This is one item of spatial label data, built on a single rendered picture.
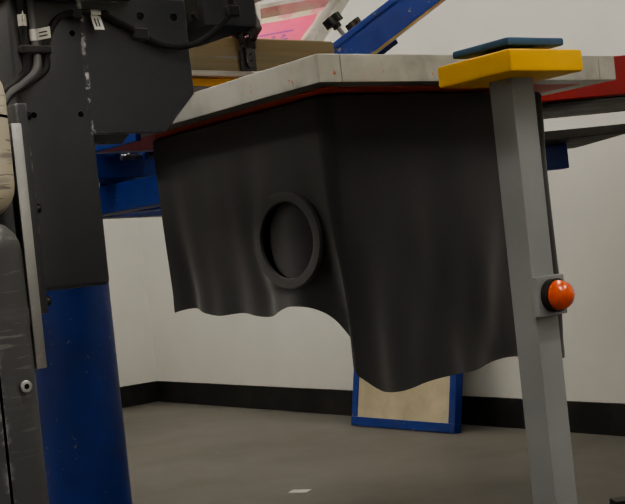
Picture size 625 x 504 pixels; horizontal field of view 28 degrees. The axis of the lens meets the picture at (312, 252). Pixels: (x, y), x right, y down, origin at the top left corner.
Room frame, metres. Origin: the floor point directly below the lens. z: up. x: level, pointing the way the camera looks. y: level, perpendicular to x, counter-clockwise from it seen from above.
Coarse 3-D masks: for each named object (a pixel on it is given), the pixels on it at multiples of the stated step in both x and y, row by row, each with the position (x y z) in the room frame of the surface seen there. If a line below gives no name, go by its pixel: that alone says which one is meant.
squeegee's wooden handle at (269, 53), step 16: (192, 48) 2.21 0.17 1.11; (208, 48) 2.22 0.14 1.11; (224, 48) 2.24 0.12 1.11; (240, 48) 2.26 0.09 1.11; (256, 48) 2.29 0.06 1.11; (272, 48) 2.31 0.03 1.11; (288, 48) 2.33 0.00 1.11; (304, 48) 2.35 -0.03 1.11; (320, 48) 2.37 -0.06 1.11; (192, 64) 2.20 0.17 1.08; (208, 64) 2.22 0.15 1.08; (224, 64) 2.24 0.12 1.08; (256, 64) 2.28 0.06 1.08; (272, 64) 2.30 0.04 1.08
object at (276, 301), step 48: (192, 144) 2.02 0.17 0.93; (240, 144) 1.91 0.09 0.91; (288, 144) 1.81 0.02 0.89; (192, 192) 2.04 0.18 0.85; (240, 192) 1.93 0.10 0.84; (288, 192) 1.82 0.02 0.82; (192, 240) 2.06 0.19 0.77; (240, 240) 1.95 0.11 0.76; (288, 240) 1.85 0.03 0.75; (192, 288) 2.10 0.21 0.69; (240, 288) 1.98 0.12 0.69; (288, 288) 1.84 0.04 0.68; (336, 288) 1.79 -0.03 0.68
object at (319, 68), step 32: (288, 64) 1.68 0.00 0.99; (320, 64) 1.63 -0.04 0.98; (352, 64) 1.66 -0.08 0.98; (384, 64) 1.69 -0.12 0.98; (416, 64) 1.73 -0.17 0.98; (448, 64) 1.76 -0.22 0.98; (608, 64) 1.96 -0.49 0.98; (192, 96) 1.88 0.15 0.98; (224, 96) 1.81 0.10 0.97; (256, 96) 1.74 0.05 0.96; (288, 96) 1.74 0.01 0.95
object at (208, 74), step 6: (192, 72) 2.19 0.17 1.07; (198, 72) 2.19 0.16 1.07; (204, 72) 2.20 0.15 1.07; (210, 72) 2.21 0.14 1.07; (216, 72) 2.22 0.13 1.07; (222, 72) 2.22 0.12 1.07; (228, 72) 2.23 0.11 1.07; (234, 72) 2.24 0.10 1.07; (240, 72) 2.25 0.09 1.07; (246, 72) 2.25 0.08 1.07; (252, 72) 2.26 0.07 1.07; (210, 78) 2.23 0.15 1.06; (216, 78) 2.24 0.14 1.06; (222, 78) 2.25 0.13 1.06; (228, 78) 2.25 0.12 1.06; (234, 78) 2.26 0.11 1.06
